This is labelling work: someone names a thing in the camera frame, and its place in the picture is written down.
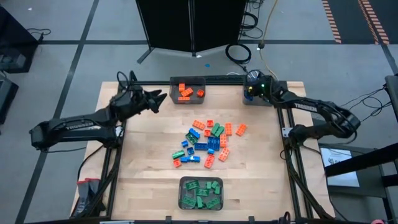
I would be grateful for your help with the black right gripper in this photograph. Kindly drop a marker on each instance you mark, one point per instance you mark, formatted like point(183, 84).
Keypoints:
point(258, 85)

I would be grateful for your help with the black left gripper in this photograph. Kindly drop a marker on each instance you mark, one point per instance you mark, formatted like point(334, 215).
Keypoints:
point(132, 101)

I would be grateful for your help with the orange 2x4 toy brick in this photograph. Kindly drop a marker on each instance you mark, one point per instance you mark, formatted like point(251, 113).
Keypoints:
point(229, 128)
point(223, 140)
point(209, 161)
point(241, 129)
point(187, 92)
point(224, 154)
point(199, 125)

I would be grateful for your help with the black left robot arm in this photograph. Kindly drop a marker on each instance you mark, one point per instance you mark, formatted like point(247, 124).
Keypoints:
point(77, 127)

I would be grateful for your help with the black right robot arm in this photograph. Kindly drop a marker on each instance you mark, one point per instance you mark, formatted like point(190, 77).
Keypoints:
point(311, 107)

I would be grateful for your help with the translucent grey plastic bin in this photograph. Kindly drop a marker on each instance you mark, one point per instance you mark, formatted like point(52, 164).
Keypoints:
point(255, 103)
point(181, 193)
point(199, 100)

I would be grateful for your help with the blue 2x2 toy brick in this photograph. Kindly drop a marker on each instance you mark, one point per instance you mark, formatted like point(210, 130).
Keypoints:
point(184, 143)
point(190, 151)
point(211, 151)

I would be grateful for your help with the black folding partition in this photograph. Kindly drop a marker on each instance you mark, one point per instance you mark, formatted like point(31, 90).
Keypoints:
point(174, 25)

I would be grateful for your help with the orange striped floor tape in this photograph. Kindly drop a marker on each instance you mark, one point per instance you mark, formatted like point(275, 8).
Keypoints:
point(374, 23)
point(332, 23)

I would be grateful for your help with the grey device with red cap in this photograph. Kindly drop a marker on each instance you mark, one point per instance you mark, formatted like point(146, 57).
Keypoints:
point(83, 196)
point(94, 189)

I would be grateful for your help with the white paper sheet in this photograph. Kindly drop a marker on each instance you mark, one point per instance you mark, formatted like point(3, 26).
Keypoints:
point(342, 174)

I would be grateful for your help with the black desk beam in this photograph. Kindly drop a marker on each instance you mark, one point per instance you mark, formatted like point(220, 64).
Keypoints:
point(357, 161)

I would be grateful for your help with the black equipment case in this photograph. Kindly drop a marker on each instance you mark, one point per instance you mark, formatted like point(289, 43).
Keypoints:
point(7, 96)

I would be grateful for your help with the black cabinet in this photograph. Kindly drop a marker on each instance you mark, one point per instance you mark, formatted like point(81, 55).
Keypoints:
point(15, 37)

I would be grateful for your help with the red round object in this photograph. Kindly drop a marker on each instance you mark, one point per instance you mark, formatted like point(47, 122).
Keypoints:
point(378, 221)

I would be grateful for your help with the black aluminium table frame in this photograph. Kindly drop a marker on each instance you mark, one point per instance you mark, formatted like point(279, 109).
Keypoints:
point(224, 82)

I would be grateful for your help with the white metal bracket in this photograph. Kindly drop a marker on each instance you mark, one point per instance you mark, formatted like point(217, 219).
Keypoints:
point(286, 131)

